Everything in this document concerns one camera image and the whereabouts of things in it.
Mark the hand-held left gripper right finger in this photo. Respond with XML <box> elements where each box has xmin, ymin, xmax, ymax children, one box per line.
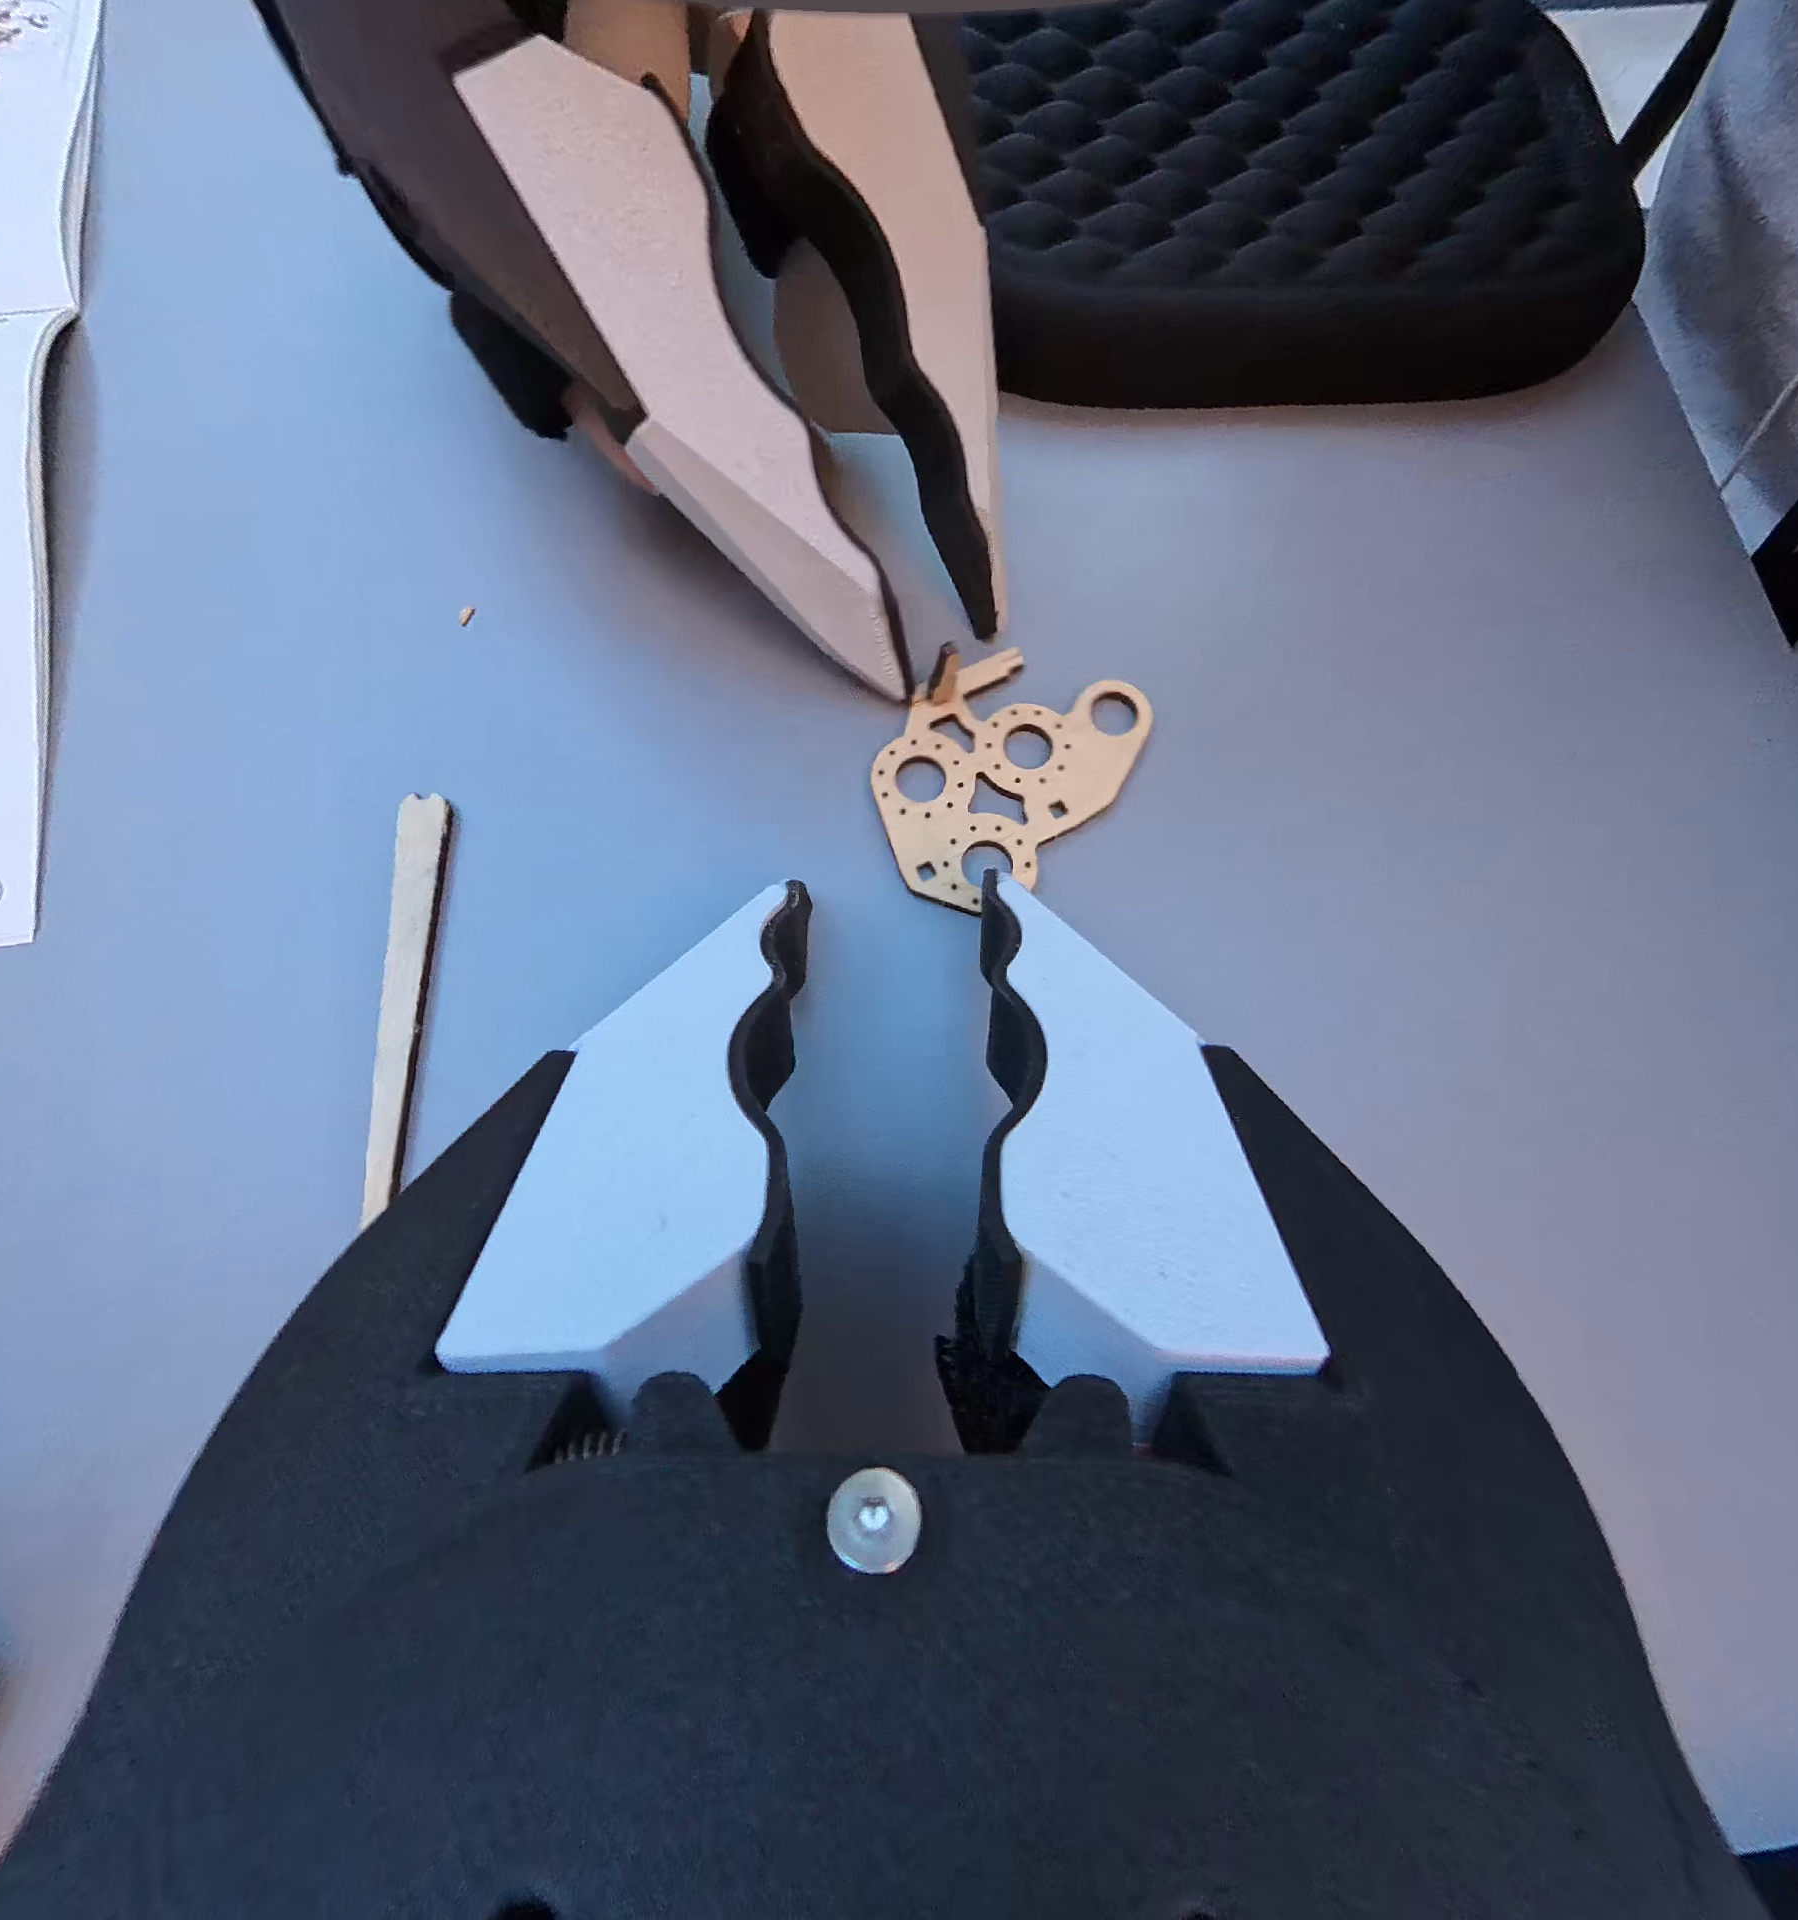
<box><xmin>940</xmin><ymin>870</ymin><xmax>1334</xmax><ymax>1454</ymax></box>

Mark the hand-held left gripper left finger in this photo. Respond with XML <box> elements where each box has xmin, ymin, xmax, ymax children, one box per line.
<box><xmin>435</xmin><ymin>880</ymin><xmax>810</xmax><ymax>1451</ymax></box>

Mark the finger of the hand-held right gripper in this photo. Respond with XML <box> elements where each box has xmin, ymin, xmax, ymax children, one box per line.
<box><xmin>707</xmin><ymin>0</ymin><xmax>1010</xmax><ymax>644</ymax></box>
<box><xmin>453</xmin><ymin>30</ymin><xmax>915</xmax><ymax>707</ymax></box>

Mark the perforated wooden plate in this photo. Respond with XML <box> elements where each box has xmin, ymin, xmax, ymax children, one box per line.
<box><xmin>870</xmin><ymin>678</ymin><xmax>1156</xmax><ymax>914</ymax></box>

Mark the grey desk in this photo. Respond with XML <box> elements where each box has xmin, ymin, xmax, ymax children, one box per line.
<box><xmin>0</xmin><ymin>0</ymin><xmax>1798</xmax><ymax>1868</ymax></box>

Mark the person's right hand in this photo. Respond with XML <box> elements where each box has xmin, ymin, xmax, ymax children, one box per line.
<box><xmin>571</xmin><ymin>395</ymin><xmax>669</xmax><ymax>497</ymax></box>

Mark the tapered wooden stick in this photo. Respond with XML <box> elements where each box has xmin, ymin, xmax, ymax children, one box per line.
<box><xmin>364</xmin><ymin>792</ymin><xmax>456</xmax><ymax>1230</ymax></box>

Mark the black honeycomb cushion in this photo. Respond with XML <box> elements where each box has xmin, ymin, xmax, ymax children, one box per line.
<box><xmin>959</xmin><ymin>0</ymin><xmax>1650</xmax><ymax>410</ymax></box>

